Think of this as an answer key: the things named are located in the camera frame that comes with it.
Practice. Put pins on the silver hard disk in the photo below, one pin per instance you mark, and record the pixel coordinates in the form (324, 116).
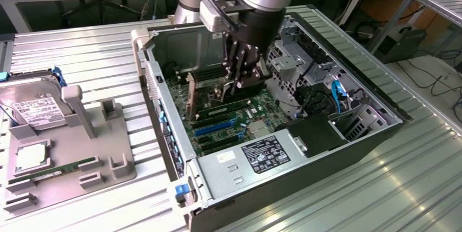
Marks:
(36, 107)

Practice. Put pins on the installed ram stick with label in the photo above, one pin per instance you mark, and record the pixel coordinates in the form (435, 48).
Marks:
(220, 111)

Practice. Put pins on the silver disk bay cage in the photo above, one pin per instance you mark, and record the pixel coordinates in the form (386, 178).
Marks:
(288, 61)

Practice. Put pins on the blue expansion slot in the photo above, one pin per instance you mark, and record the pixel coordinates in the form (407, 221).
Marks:
(212, 129)

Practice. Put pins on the black plastic shroud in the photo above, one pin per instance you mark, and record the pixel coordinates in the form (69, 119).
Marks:
(313, 132)

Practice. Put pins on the black box device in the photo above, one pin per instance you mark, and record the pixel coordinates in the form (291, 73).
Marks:
(403, 42)

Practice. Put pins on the grey power supply unit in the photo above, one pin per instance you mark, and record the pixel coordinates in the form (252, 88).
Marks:
(223, 178)

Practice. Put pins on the blue disk rail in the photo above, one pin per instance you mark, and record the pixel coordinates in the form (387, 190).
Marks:
(58, 76)

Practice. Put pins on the green ram stick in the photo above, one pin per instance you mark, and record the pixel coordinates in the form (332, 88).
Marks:
(53, 170)

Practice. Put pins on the open black pc case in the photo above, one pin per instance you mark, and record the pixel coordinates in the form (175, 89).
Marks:
(317, 180)

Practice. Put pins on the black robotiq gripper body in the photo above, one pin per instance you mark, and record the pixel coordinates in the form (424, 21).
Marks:
(259, 29)

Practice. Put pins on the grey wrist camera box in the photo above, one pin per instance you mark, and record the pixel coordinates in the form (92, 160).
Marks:
(212, 15)

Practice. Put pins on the silver chipset heat sink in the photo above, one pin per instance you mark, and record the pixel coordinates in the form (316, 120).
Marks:
(257, 129)

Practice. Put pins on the grey parts rack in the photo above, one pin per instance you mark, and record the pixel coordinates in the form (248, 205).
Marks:
(72, 148)

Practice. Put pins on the green motherboard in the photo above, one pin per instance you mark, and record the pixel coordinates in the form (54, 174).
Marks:
(259, 106)

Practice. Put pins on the silver cpu chip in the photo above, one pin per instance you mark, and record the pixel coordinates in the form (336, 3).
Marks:
(30, 157)

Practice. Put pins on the graphics card with metal bracket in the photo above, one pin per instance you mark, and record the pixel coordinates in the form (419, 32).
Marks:
(191, 94)

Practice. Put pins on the blue case latch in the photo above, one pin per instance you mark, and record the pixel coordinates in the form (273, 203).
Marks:
(180, 190)

